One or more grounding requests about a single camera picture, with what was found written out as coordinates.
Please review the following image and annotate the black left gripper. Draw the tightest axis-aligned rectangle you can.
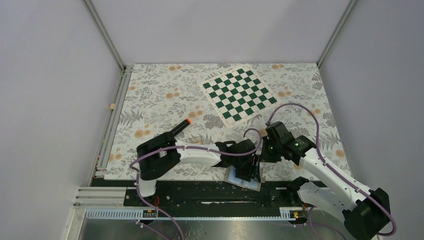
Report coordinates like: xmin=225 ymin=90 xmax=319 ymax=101
xmin=232 ymin=154 xmax=260 ymax=183

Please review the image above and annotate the grey leather card holder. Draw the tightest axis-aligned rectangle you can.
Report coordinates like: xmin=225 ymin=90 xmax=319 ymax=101
xmin=224 ymin=166 xmax=265 ymax=192

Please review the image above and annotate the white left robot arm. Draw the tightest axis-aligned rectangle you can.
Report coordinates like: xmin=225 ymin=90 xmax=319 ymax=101
xmin=130 ymin=131 xmax=262 ymax=206

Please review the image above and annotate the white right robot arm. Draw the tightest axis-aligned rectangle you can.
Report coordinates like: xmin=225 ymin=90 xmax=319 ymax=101
xmin=261 ymin=121 xmax=390 ymax=240

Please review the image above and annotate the green white chessboard mat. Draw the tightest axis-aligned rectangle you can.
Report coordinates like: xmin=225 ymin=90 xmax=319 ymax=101
xmin=199 ymin=64 xmax=280 ymax=129

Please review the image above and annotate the black marker orange cap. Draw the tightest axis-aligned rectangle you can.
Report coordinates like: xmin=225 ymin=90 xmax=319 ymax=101
xmin=170 ymin=118 xmax=191 ymax=136

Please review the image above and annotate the floral tablecloth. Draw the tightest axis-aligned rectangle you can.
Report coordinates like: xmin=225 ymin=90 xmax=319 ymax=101
xmin=104 ymin=63 xmax=351 ymax=181

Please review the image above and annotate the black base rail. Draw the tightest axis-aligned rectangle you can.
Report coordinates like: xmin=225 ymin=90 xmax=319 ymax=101
xmin=90 ymin=177 xmax=355 ymax=219

